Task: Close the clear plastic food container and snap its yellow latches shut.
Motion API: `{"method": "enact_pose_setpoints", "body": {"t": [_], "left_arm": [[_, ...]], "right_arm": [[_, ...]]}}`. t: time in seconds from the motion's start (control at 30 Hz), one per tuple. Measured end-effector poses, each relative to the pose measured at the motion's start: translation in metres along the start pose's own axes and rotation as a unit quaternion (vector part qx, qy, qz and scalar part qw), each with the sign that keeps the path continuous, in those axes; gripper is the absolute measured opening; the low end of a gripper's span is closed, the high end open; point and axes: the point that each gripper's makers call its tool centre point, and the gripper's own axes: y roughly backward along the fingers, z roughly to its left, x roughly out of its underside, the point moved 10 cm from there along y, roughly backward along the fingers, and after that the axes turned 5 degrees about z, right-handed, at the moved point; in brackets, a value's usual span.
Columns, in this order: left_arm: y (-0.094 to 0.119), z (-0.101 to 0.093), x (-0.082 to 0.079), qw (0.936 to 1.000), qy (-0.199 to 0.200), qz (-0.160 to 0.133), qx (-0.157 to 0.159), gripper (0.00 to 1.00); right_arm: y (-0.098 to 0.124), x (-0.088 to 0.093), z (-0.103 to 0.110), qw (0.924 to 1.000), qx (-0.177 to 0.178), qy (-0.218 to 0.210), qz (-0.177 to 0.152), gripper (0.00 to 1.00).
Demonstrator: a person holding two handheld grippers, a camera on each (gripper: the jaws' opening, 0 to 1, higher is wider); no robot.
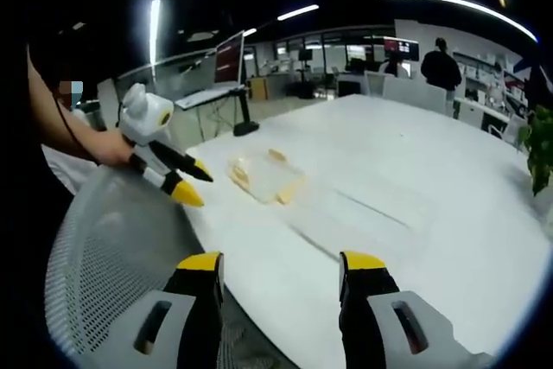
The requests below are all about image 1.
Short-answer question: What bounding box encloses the wall screen with red picture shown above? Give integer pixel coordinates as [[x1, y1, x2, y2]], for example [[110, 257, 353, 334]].
[[383, 37, 421, 61]]

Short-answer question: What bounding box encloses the cardboard box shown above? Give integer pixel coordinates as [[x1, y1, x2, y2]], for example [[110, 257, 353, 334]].
[[249, 77, 269, 101]]

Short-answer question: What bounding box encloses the person's left hand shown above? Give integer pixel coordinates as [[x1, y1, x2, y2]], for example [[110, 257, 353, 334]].
[[91, 130, 136, 168]]

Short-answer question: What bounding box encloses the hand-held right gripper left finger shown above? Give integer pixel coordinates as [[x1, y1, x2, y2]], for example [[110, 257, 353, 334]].
[[92, 251, 226, 369]]

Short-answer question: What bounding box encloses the tilted computer monitor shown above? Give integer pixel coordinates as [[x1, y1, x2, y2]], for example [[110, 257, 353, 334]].
[[213, 30, 246, 87]]

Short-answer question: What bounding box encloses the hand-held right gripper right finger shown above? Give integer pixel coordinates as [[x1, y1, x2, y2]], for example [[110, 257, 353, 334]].
[[338, 250, 494, 369]]

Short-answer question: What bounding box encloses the grey mesh office chair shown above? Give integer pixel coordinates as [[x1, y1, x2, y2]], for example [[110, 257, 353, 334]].
[[44, 164, 260, 369]]

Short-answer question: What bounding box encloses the black monitor stand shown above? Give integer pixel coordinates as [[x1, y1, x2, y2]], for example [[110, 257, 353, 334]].
[[232, 82, 261, 137]]

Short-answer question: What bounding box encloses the person's white garment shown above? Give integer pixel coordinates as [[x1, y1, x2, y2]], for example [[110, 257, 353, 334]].
[[41, 143, 99, 195]]

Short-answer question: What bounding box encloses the long ceiling light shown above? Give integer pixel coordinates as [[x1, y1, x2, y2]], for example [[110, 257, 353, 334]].
[[276, 3, 321, 22], [148, 0, 162, 81], [375, 0, 539, 44]]

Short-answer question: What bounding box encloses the white side desk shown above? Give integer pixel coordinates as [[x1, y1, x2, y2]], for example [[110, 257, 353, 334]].
[[174, 85, 248, 143]]

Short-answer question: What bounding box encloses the green potted plant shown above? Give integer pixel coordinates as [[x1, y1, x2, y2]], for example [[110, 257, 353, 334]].
[[517, 105, 553, 197]]

